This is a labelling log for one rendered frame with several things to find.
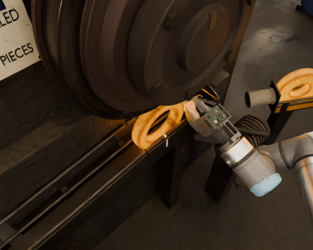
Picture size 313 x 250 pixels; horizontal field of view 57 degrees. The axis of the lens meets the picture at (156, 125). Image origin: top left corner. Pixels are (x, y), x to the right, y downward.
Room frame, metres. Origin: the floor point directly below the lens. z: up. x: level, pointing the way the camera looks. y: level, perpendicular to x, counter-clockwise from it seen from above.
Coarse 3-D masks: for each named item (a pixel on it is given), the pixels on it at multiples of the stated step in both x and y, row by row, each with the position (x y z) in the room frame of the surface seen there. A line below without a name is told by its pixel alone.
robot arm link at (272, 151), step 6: (276, 144) 0.48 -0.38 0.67; (258, 150) 0.47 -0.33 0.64; (264, 150) 0.47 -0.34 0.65; (270, 150) 0.46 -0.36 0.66; (276, 150) 0.45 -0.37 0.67; (270, 156) 0.44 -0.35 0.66; (276, 156) 0.44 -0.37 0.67; (276, 162) 0.42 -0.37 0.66; (282, 162) 0.42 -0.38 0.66; (276, 168) 0.41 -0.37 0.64; (282, 168) 0.41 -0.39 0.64
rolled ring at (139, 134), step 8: (176, 104) 0.53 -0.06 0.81; (152, 112) 0.47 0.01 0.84; (160, 112) 0.48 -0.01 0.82; (176, 112) 0.53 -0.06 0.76; (144, 120) 0.46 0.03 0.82; (152, 120) 0.46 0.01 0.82; (168, 120) 0.54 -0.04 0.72; (176, 120) 0.53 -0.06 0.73; (136, 128) 0.45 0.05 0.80; (144, 128) 0.44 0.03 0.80; (160, 128) 0.52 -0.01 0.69; (168, 128) 0.52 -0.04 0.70; (136, 136) 0.44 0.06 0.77; (144, 136) 0.44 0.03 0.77; (152, 136) 0.49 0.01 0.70; (136, 144) 0.44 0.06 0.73; (144, 144) 0.44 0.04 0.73
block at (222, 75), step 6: (222, 72) 0.66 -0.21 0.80; (216, 78) 0.63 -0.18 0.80; (222, 78) 0.64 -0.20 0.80; (228, 78) 0.65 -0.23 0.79; (210, 84) 0.62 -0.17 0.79; (216, 84) 0.61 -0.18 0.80; (222, 84) 0.63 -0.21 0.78; (216, 90) 0.61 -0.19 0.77; (222, 90) 0.63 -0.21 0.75; (204, 96) 0.63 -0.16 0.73; (210, 96) 0.61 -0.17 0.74; (222, 96) 0.64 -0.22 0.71; (204, 102) 0.62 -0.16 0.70; (216, 102) 0.62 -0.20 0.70; (222, 102) 0.65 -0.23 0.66; (204, 114) 0.62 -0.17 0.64
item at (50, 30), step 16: (48, 0) 0.38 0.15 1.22; (64, 0) 0.34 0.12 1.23; (80, 0) 0.36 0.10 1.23; (48, 16) 0.37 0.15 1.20; (64, 16) 0.34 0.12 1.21; (80, 16) 0.36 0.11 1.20; (48, 32) 0.36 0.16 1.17; (64, 32) 0.34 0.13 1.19; (48, 48) 0.37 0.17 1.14; (64, 48) 0.33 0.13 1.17; (64, 64) 0.33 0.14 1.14; (80, 64) 0.34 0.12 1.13; (64, 80) 0.32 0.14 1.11; (80, 80) 0.34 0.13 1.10; (80, 96) 0.33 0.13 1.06; (96, 96) 0.35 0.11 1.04; (96, 112) 0.35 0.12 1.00; (112, 112) 0.37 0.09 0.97; (128, 112) 0.39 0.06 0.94; (144, 112) 0.42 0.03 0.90
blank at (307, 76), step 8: (296, 72) 0.69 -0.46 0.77; (304, 72) 0.68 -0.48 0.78; (312, 72) 0.68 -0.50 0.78; (280, 80) 0.69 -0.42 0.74; (288, 80) 0.67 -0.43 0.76; (296, 80) 0.67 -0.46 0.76; (304, 80) 0.67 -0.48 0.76; (312, 80) 0.67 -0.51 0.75; (280, 88) 0.66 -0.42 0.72; (288, 88) 0.66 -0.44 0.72; (304, 88) 0.69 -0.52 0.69; (312, 88) 0.67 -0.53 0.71; (288, 96) 0.67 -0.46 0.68; (296, 96) 0.67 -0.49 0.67; (304, 96) 0.67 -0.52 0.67
